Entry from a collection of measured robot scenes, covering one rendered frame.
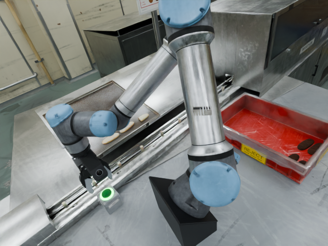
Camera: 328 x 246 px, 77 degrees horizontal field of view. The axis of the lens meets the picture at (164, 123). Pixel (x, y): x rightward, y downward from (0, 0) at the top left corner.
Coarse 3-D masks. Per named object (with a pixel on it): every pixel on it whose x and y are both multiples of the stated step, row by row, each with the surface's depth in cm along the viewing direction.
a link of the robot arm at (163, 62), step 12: (168, 48) 62; (156, 60) 64; (168, 60) 63; (144, 72) 65; (156, 72) 64; (168, 72) 66; (132, 84) 67; (144, 84) 65; (156, 84) 66; (132, 96) 66; (144, 96) 67; (120, 108) 68; (132, 108) 68; (120, 120) 69
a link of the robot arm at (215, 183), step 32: (160, 0) 46; (192, 0) 44; (192, 32) 46; (192, 64) 48; (192, 96) 49; (192, 128) 51; (192, 160) 50; (224, 160) 48; (192, 192) 49; (224, 192) 47
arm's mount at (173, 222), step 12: (156, 180) 71; (168, 180) 76; (156, 192) 69; (168, 204) 62; (168, 216) 68; (180, 216) 59; (180, 228) 58; (192, 228) 62; (204, 228) 67; (216, 228) 72; (180, 240) 68; (192, 240) 67
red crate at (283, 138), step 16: (240, 112) 121; (240, 128) 110; (256, 128) 109; (272, 128) 107; (288, 128) 105; (240, 144) 97; (272, 144) 98; (288, 144) 97; (304, 160) 89; (288, 176) 83
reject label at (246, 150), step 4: (244, 148) 95; (248, 148) 93; (244, 152) 96; (248, 152) 94; (252, 152) 92; (256, 152) 90; (252, 156) 93; (256, 156) 91; (260, 156) 89; (260, 160) 91; (264, 160) 89; (316, 164) 85
